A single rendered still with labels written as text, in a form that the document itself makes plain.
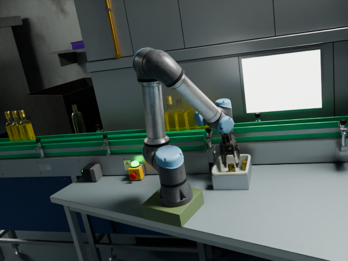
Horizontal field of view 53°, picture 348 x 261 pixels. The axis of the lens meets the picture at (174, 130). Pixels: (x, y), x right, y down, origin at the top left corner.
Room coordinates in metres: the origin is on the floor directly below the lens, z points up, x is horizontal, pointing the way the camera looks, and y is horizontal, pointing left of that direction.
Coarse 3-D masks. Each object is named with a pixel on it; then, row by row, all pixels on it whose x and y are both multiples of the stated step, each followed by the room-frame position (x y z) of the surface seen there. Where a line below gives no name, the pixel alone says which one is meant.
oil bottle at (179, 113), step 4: (180, 108) 1.91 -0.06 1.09; (184, 108) 1.93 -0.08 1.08; (176, 112) 1.91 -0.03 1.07; (180, 112) 1.90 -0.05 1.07; (184, 112) 1.91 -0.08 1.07; (176, 116) 1.91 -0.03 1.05; (180, 116) 1.90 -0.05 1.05; (184, 116) 1.90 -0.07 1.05; (176, 120) 1.91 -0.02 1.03; (180, 120) 1.90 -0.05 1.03; (184, 120) 1.90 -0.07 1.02; (180, 124) 1.90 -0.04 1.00; (184, 124) 1.90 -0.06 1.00; (180, 128) 1.91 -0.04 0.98; (184, 128) 1.90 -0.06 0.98
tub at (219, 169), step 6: (228, 156) 1.73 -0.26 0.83; (240, 156) 1.71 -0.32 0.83; (246, 156) 1.70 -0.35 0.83; (216, 162) 1.67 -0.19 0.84; (228, 162) 1.73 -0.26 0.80; (234, 162) 1.72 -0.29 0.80; (240, 162) 1.71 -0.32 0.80; (216, 168) 1.62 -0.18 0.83; (222, 168) 1.73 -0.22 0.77; (240, 168) 1.70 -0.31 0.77; (246, 168) 1.53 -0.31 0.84; (216, 174) 1.54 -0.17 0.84; (222, 174) 1.53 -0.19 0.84; (228, 174) 1.52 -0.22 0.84; (234, 174) 1.51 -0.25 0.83; (240, 174) 1.50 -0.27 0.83
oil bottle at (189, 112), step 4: (188, 108) 1.90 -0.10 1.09; (192, 108) 1.89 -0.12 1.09; (188, 112) 1.89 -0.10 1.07; (192, 112) 1.88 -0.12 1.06; (188, 116) 1.89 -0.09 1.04; (192, 116) 1.89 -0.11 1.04; (188, 120) 1.89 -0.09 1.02; (192, 120) 1.89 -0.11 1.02; (188, 124) 1.89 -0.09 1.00; (192, 124) 1.89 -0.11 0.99; (188, 128) 1.90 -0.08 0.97; (192, 128) 1.89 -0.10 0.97; (196, 128) 1.88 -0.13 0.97
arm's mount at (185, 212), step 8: (200, 192) 1.42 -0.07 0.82; (152, 200) 1.41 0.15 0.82; (192, 200) 1.36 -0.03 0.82; (200, 200) 1.41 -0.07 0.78; (144, 208) 1.38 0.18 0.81; (152, 208) 1.35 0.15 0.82; (160, 208) 1.34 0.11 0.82; (168, 208) 1.33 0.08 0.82; (176, 208) 1.32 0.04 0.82; (184, 208) 1.31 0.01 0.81; (192, 208) 1.35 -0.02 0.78; (144, 216) 1.38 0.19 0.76; (152, 216) 1.36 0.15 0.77; (160, 216) 1.33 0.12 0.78; (168, 216) 1.30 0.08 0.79; (176, 216) 1.28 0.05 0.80; (184, 216) 1.30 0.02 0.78; (168, 224) 1.31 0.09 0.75; (176, 224) 1.28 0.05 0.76; (184, 224) 1.29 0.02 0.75
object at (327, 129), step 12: (168, 132) 1.92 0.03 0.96; (216, 132) 1.83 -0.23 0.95; (240, 132) 1.79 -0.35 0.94; (252, 132) 1.77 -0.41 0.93; (264, 132) 1.75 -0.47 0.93; (276, 132) 1.73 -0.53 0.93; (288, 132) 1.71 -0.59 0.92; (300, 132) 1.69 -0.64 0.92; (312, 132) 1.67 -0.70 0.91; (324, 132) 1.65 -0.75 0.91; (336, 132) 1.63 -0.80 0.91
